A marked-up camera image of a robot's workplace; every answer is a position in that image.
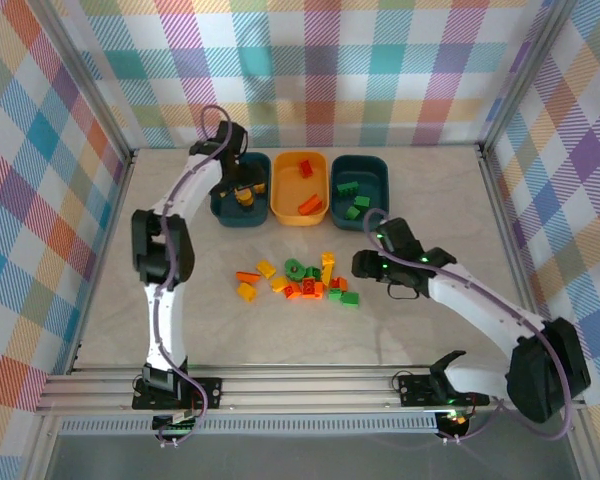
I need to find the large orange lego brick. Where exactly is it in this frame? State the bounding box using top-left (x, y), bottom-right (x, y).
top-left (298, 192), bottom-right (325, 216)

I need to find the dark teal plastic container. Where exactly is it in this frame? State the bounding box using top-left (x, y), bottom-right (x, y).
top-left (209, 151), bottom-right (273, 229)
top-left (330, 154), bottom-right (391, 234)

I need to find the yellow-orange plastic container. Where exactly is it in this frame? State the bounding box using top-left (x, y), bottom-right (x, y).
top-left (270, 150), bottom-right (330, 228)

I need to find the tall yellow lego brick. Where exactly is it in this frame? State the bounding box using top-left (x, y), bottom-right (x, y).
top-left (320, 251), bottom-right (338, 288)

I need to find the small electronics board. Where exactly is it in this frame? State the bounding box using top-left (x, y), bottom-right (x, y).
top-left (437, 408), bottom-right (476, 444)
top-left (151, 412), bottom-right (204, 449)

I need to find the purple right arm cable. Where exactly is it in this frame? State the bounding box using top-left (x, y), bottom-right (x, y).
top-left (362, 208), bottom-right (581, 446)

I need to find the aluminum side rail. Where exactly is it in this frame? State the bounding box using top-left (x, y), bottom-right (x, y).
top-left (67, 149), bottom-right (140, 376)
top-left (477, 144), bottom-right (556, 326)

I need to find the aluminum base rail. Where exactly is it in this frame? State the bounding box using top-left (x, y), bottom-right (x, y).
top-left (33, 366), bottom-right (590, 417)

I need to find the aluminum frame post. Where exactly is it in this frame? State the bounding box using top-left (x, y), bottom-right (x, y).
top-left (477, 0), bottom-right (579, 159)
top-left (37, 0), bottom-right (137, 160)

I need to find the slotted grey cable tray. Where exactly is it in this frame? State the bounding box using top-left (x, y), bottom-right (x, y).
top-left (58, 417), bottom-right (441, 437)

